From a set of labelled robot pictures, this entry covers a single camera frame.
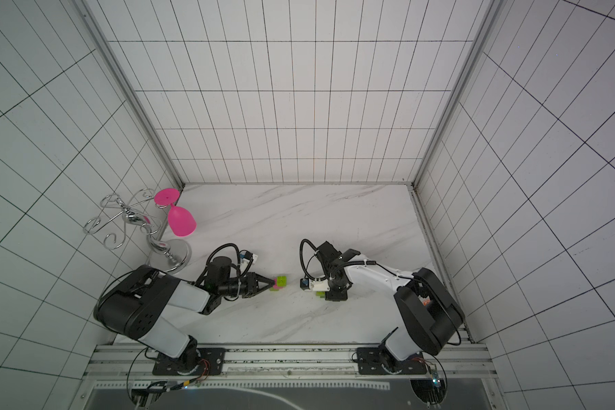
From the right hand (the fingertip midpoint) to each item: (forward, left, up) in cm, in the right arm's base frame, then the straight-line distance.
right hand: (332, 281), depth 89 cm
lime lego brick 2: (-6, +4, +3) cm, 7 cm away
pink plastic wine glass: (+11, +53, +18) cm, 57 cm away
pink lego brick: (-5, +19, +5) cm, 20 cm away
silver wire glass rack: (+5, +62, +4) cm, 62 cm away
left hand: (-4, +21, +2) cm, 22 cm away
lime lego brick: (-3, +17, +6) cm, 18 cm away
